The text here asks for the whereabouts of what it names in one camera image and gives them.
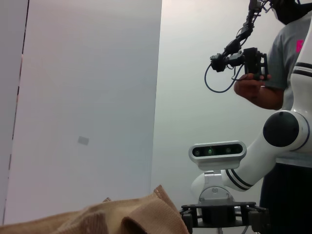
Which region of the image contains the black teleoperation arm device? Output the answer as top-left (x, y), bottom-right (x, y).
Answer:
top-left (209, 0), bottom-right (273, 81)

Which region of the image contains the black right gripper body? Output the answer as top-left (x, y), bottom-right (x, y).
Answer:
top-left (180, 201), bottom-right (257, 229)

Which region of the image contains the khaki canvas food bag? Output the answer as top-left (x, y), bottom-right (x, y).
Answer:
top-left (0, 184), bottom-right (191, 234)

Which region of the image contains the blue cable loop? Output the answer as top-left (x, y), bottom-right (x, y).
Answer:
top-left (204, 63), bottom-right (241, 93)

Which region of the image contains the operator hand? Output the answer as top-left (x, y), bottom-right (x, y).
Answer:
top-left (233, 73), bottom-right (266, 101)

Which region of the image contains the white partition panel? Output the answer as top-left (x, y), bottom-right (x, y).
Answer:
top-left (4, 0), bottom-right (163, 225)

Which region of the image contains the person in grey shirt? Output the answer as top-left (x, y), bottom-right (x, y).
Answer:
top-left (258, 0), bottom-right (312, 234)

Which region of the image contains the operator forearm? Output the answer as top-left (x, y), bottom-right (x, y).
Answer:
top-left (253, 85), bottom-right (286, 111)

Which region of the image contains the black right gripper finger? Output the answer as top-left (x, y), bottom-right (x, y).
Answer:
top-left (180, 209), bottom-right (196, 229)
top-left (247, 206), bottom-right (270, 233)

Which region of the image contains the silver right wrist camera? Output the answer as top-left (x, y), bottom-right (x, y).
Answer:
top-left (189, 140), bottom-right (247, 170)

